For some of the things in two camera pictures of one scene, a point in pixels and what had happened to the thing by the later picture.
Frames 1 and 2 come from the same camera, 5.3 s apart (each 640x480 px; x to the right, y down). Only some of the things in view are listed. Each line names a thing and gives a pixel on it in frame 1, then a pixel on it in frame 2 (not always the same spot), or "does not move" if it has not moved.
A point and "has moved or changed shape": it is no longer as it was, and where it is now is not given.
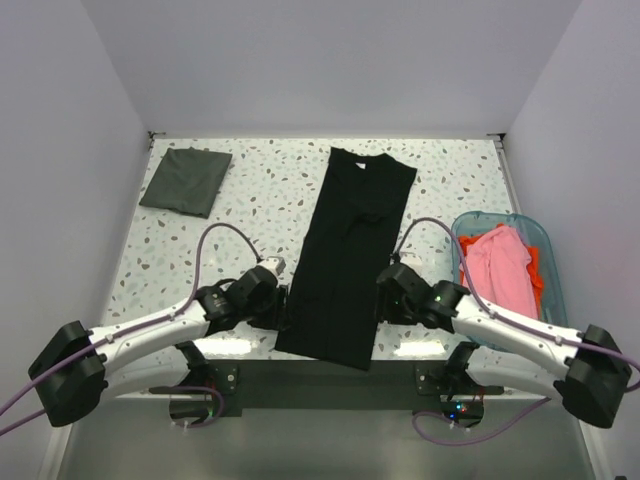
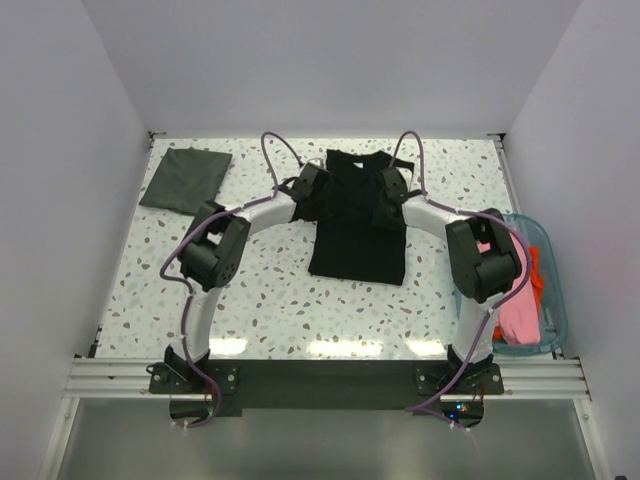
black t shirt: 335,298 has moved or changed shape
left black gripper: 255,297 -> 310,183
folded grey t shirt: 187,180 does not move
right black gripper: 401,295 -> 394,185
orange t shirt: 465,240 does not move
